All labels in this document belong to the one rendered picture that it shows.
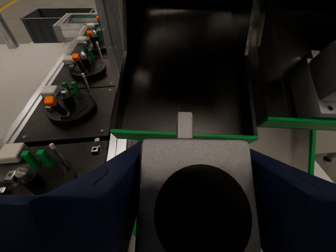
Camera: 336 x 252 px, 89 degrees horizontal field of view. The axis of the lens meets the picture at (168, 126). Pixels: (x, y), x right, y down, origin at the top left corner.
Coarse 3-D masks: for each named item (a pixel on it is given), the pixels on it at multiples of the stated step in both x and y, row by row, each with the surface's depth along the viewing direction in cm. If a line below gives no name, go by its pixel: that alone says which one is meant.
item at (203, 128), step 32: (128, 0) 18; (160, 0) 23; (192, 0) 23; (224, 0) 23; (128, 32) 18; (160, 32) 22; (192, 32) 22; (224, 32) 22; (128, 64) 19; (160, 64) 20; (192, 64) 20; (224, 64) 20; (128, 96) 19; (160, 96) 19; (192, 96) 19; (224, 96) 18; (128, 128) 17; (160, 128) 17; (192, 128) 17; (224, 128) 17; (256, 128) 15
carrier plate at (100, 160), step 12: (60, 144) 44; (72, 144) 44; (84, 144) 44; (96, 144) 44; (108, 144) 45; (36, 156) 41; (72, 156) 41; (84, 156) 41; (96, 156) 41; (0, 168) 39; (12, 168) 39; (84, 168) 39; (0, 180) 37
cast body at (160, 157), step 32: (160, 160) 6; (192, 160) 6; (224, 160) 6; (160, 192) 5; (192, 192) 5; (224, 192) 5; (160, 224) 5; (192, 224) 5; (224, 224) 5; (256, 224) 6
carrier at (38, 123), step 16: (64, 96) 48; (80, 96) 55; (96, 96) 58; (112, 96) 58; (48, 112) 49; (80, 112) 50; (96, 112) 52; (112, 112) 53; (32, 128) 47; (48, 128) 47; (64, 128) 48; (80, 128) 48; (96, 128) 48; (32, 144) 45; (48, 144) 46
